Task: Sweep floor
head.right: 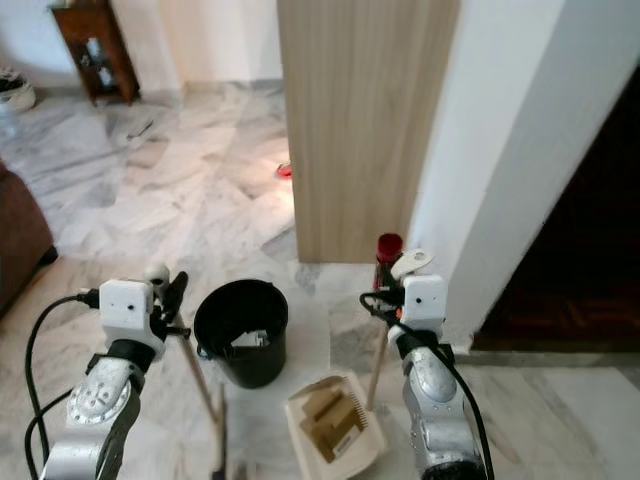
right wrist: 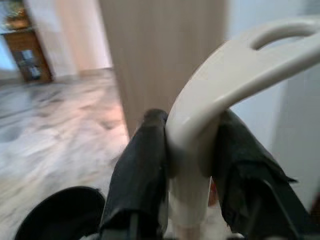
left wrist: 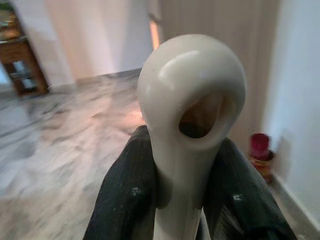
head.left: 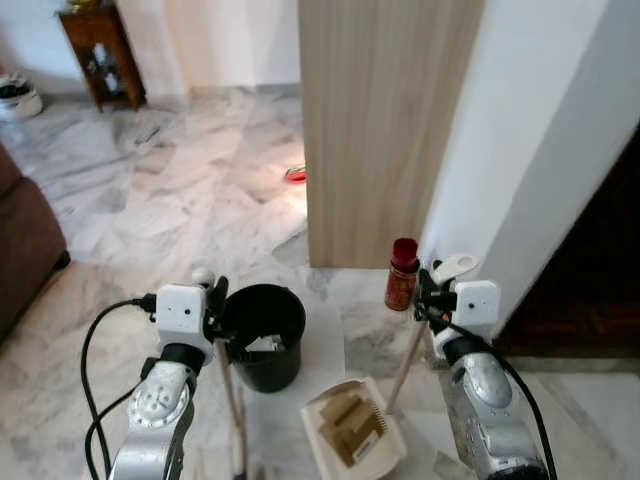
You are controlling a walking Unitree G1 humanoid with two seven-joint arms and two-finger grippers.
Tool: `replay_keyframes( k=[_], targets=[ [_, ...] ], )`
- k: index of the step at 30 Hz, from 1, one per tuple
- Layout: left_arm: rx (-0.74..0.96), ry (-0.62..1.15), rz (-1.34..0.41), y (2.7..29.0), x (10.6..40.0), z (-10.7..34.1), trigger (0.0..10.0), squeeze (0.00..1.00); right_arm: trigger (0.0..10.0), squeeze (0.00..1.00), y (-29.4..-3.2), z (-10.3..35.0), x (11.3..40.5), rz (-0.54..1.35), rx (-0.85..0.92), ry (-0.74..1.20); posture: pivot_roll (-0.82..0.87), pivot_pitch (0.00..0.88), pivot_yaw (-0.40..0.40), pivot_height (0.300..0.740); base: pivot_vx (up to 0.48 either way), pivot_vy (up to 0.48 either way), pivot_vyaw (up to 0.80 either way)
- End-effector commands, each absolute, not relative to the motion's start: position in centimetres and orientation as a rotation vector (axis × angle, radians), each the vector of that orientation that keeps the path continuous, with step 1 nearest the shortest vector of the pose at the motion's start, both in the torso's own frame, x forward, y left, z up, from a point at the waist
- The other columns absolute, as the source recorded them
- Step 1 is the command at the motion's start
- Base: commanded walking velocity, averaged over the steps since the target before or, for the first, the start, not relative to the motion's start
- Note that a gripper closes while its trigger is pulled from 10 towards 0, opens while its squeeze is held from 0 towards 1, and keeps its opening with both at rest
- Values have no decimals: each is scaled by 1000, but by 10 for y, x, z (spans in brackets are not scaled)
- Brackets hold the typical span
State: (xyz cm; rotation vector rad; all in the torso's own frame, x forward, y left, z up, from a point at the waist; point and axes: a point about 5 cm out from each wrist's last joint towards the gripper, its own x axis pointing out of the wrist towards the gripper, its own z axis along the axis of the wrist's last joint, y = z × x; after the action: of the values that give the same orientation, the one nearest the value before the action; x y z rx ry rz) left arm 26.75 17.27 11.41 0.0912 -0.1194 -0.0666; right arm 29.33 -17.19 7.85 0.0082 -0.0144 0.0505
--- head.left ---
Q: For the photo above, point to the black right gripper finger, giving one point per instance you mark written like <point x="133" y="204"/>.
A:
<point x="430" y="280"/>

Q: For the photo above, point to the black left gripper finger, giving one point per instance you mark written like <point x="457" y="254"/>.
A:
<point x="217" y="300"/>

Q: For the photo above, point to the brown cardboard box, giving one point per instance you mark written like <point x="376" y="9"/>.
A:
<point x="350" y="430"/>

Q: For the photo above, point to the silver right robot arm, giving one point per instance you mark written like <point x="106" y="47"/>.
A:
<point x="490" y="400"/>

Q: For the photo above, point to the red flat floor dish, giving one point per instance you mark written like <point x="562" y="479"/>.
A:
<point x="296" y="175"/>

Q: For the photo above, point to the red capped spray can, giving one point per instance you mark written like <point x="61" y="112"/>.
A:
<point x="402" y="285"/>

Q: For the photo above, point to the white paper scrap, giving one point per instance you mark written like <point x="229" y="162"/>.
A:
<point x="262" y="343"/>

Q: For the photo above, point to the black plastic bucket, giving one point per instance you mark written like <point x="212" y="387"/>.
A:
<point x="265" y="372"/>

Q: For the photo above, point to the tall light wooden cabinet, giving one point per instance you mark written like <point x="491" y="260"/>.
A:
<point x="390" y="130"/>

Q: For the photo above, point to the brown fabric sofa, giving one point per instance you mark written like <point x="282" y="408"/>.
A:
<point x="25" y="240"/>

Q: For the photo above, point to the dark wooden side table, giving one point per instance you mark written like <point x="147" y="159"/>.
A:
<point x="100" y="55"/>

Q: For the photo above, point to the white round cooker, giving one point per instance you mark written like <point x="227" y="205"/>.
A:
<point x="18" y="98"/>

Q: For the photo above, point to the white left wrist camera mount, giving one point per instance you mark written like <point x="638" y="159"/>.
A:
<point x="180" y="312"/>

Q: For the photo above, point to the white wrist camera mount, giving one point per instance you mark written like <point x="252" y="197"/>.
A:
<point x="478" y="308"/>
<point x="180" y="312"/>

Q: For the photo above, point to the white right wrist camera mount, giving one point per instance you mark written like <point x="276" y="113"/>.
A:
<point x="478" y="308"/>

